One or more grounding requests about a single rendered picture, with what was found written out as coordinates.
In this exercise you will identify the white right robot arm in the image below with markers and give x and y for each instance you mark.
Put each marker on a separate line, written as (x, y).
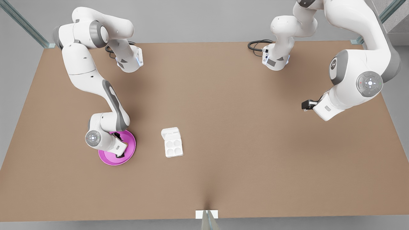
(80, 60)

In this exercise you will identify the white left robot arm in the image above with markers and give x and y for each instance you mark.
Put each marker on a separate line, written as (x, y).
(354, 28)

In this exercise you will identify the white egg box lid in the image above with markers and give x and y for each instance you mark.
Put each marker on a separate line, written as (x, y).
(170, 133)

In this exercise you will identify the white egg box tray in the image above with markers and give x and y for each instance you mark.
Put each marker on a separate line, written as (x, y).
(173, 147)

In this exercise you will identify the magenta round plate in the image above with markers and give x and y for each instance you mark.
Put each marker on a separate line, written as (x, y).
(108, 157)

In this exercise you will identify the silver frame post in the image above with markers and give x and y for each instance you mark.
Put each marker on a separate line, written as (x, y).
(24, 24)
(207, 217)
(388, 11)

